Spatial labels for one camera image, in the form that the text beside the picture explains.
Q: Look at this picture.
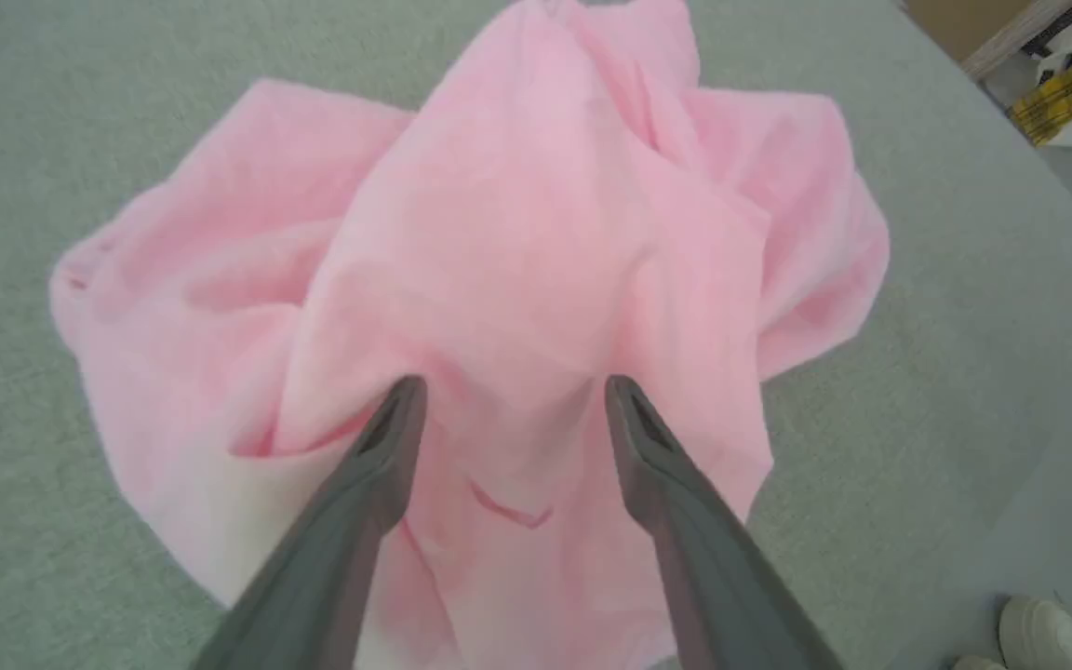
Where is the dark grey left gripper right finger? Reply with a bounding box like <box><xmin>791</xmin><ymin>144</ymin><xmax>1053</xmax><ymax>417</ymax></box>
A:
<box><xmin>604</xmin><ymin>375</ymin><xmax>842</xmax><ymax>670</ymax></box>

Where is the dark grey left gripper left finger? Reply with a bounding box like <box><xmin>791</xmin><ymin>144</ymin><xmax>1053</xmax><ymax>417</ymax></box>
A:
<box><xmin>194</xmin><ymin>375</ymin><xmax>428</xmax><ymax>670</ymax></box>

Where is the pink garment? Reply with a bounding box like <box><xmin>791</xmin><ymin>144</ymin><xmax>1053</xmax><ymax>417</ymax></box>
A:
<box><xmin>48</xmin><ymin>0</ymin><xmax>891</xmax><ymax>670</ymax></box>

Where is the white shoe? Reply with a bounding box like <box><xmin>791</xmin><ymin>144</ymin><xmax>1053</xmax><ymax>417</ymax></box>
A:
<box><xmin>998</xmin><ymin>596</ymin><xmax>1072</xmax><ymax>670</ymax></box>

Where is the brown cardboard box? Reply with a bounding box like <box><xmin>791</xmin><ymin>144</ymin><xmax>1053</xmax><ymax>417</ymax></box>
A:
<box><xmin>904</xmin><ymin>0</ymin><xmax>1039</xmax><ymax>64</ymax></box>

